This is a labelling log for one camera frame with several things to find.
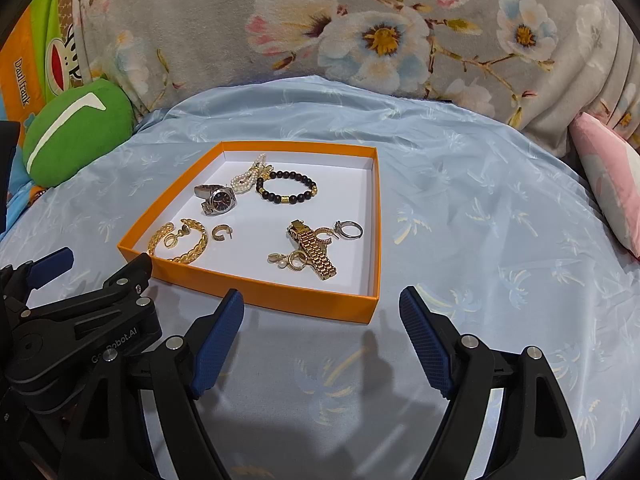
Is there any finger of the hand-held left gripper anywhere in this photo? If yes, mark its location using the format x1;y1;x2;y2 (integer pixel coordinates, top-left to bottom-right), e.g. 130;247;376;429
0;247;75;293
75;252;154;313

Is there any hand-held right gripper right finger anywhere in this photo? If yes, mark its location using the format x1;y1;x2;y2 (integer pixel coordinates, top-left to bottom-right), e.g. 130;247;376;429
399;286;587;480

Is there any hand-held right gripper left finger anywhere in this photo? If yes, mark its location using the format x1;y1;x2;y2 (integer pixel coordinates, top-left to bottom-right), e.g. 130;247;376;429
60;288;245;480

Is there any orange cardboard box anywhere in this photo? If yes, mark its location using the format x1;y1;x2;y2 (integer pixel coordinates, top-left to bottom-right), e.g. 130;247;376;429
117;141;381;326

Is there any silver wrist watch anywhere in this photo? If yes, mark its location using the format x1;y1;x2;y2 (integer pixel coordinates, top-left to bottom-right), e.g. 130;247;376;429
194;184;239;217

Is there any gold link watch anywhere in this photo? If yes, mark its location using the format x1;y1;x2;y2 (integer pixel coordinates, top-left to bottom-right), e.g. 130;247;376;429
286;220;338;282

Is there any gold braided bangle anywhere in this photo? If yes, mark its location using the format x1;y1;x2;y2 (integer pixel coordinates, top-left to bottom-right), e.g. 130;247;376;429
147;218;208;265

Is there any green plush cushion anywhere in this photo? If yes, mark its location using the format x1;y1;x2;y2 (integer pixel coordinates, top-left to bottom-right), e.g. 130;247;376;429
23;79;134;189

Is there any light blue bed sheet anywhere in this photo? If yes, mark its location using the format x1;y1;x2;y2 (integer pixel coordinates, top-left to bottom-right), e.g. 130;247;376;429
0;75;640;480

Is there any cartoon printed cloth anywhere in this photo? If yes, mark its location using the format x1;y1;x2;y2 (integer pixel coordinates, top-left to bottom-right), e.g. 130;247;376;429
0;0;112;241

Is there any pink pillow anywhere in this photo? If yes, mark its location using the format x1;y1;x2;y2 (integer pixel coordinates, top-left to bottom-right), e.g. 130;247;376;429
570;112;640;261

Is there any grey floral blanket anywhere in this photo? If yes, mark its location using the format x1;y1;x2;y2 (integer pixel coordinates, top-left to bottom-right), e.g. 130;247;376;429
72;0;640;161

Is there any white pearl bracelet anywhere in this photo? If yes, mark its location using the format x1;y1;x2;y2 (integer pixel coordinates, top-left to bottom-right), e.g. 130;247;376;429
230;154;274;195

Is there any black bead bracelet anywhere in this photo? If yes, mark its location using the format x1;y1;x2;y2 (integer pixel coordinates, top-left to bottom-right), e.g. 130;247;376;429
255;170;319;205

